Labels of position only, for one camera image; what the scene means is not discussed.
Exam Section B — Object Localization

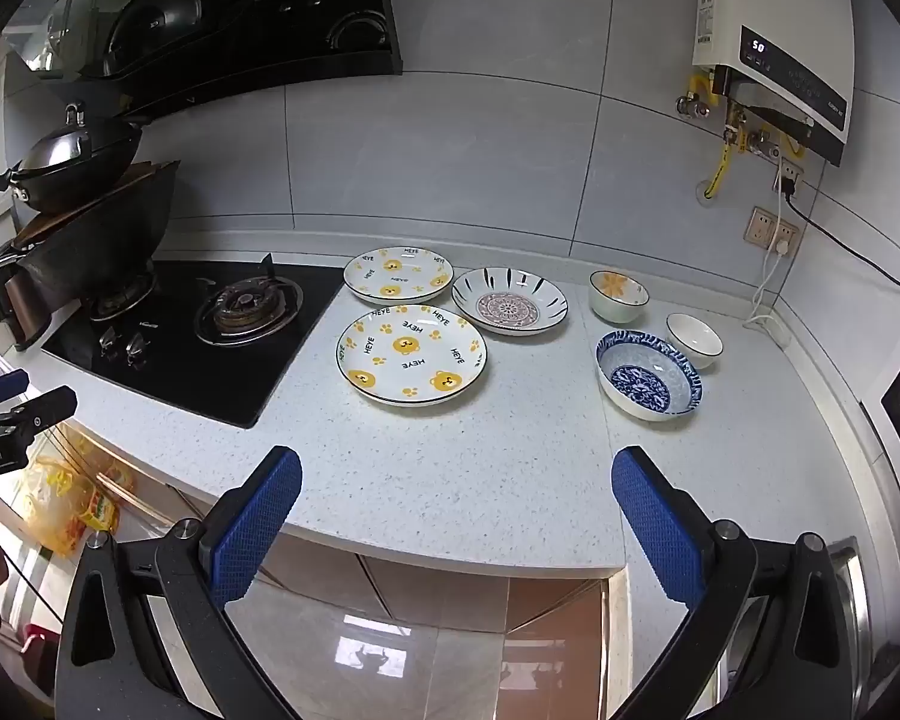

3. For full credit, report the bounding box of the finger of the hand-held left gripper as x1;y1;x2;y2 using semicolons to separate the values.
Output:
0;369;31;412
0;385;78;445

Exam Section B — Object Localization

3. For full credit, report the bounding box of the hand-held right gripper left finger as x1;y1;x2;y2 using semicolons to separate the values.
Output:
54;445;305;720

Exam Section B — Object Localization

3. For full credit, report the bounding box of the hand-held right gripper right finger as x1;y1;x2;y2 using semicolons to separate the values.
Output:
610;445;856;720

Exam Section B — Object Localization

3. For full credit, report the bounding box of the blue patterned bowl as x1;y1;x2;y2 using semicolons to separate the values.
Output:
596;330;702;421

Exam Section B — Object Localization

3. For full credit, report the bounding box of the white bowl blue rim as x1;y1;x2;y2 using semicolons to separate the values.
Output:
665;313;724;371

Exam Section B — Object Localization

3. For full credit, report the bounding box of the large yellow bear plate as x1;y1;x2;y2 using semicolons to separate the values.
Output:
335;304;488;408

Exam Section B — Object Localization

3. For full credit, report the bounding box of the orange flower bowl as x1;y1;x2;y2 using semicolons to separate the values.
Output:
589;270;650;324

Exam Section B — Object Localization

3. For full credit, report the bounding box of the black stroke patterned plate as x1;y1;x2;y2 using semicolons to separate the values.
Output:
451;267;569;337

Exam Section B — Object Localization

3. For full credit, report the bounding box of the small yellow bear plate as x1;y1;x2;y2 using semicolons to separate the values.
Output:
343;246;455;302

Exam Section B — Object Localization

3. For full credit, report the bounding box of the brown wooden block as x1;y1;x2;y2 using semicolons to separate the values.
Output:
0;270;53;352

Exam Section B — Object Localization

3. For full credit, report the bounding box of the yellow plastic bag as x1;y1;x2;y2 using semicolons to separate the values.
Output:
19;454;121;557

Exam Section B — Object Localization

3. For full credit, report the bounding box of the gas burner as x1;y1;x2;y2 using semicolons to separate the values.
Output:
193;274;305;348
82;270;158;320

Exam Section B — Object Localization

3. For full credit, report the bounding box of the black glass gas stove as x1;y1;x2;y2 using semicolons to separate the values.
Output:
41;261;346;430

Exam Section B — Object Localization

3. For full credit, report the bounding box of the dark wooden board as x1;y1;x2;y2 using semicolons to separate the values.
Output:
11;162;167;250

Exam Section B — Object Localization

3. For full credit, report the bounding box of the large black wok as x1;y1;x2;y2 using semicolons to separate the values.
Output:
0;160;181;302

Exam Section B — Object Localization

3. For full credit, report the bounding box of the steel sink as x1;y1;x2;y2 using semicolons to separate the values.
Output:
750;536;872;720

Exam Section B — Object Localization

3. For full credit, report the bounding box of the black lidded pan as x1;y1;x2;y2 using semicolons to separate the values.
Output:
0;101;143;215

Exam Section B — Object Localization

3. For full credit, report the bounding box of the black range hood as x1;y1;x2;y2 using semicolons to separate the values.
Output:
0;0;404;121

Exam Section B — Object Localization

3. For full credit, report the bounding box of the white water heater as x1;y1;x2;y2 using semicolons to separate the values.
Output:
691;0;854;167

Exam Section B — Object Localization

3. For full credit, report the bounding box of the white cable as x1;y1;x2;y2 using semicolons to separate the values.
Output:
742;238;790;347

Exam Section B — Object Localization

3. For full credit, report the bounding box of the beige wall outlet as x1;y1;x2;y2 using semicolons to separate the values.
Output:
745;206;800;252

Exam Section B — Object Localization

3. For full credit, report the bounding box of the black power cable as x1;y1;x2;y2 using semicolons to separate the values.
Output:
784;180;900;293

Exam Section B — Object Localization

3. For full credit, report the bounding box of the yellow gas hose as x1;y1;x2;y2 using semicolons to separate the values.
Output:
703;131;730;202

